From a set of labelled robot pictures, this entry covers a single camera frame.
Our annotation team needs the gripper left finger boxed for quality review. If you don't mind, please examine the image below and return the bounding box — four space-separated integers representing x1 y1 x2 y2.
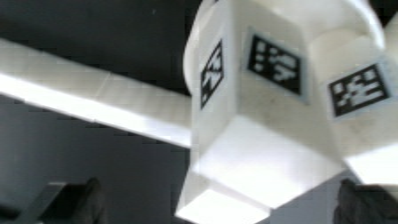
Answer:
0 176 111 224

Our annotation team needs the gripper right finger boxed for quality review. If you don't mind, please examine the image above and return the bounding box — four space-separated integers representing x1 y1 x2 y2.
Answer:
333 179 398 224

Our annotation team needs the white stool leg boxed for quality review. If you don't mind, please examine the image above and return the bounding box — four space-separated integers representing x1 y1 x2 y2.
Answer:
177 0 342 224
312 19 398 185

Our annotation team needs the white U-shaped fence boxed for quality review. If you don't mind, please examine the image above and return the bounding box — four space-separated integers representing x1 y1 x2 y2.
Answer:
0 38 193 147

